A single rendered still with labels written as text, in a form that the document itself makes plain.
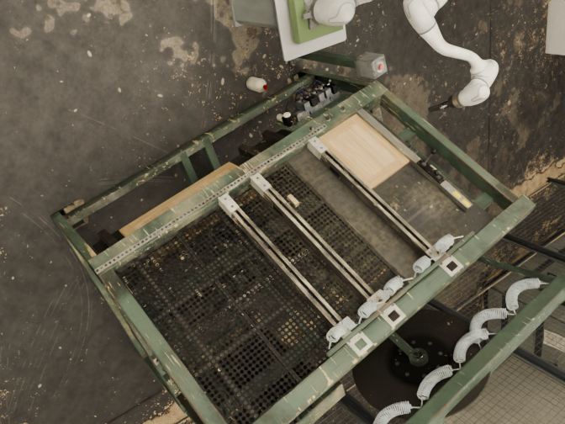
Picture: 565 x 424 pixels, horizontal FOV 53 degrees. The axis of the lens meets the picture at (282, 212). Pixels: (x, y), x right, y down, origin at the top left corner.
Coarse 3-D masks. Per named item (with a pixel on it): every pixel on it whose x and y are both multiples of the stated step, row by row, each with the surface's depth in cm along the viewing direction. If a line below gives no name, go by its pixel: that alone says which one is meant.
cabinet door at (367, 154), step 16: (336, 128) 364; (352, 128) 365; (368, 128) 365; (336, 144) 357; (352, 144) 358; (368, 144) 359; (384, 144) 359; (352, 160) 351; (368, 160) 352; (384, 160) 352; (400, 160) 353; (368, 176) 346; (384, 176) 346
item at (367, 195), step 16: (320, 144) 349; (320, 160) 351; (336, 160) 344; (352, 176) 339; (368, 192) 334; (384, 208) 330; (400, 224) 323; (416, 240) 317; (432, 256) 308; (448, 272) 304
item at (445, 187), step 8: (360, 112) 369; (368, 120) 366; (376, 120) 366; (376, 128) 363; (384, 128) 363; (384, 136) 360; (392, 136) 360; (392, 144) 358; (400, 144) 357; (400, 152) 356; (408, 152) 354; (416, 160) 351; (416, 168) 352; (440, 184) 342; (448, 184) 342; (448, 192) 340; (456, 200) 338; (464, 208) 336
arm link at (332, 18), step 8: (320, 0) 325; (328, 0) 320; (336, 0) 315; (344, 0) 315; (352, 0) 320; (320, 8) 322; (328, 8) 318; (336, 8) 314; (344, 8) 314; (352, 8) 317; (320, 16) 324; (328, 16) 319; (336, 16) 316; (344, 16) 316; (352, 16) 319; (328, 24) 327; (336, 24) 322
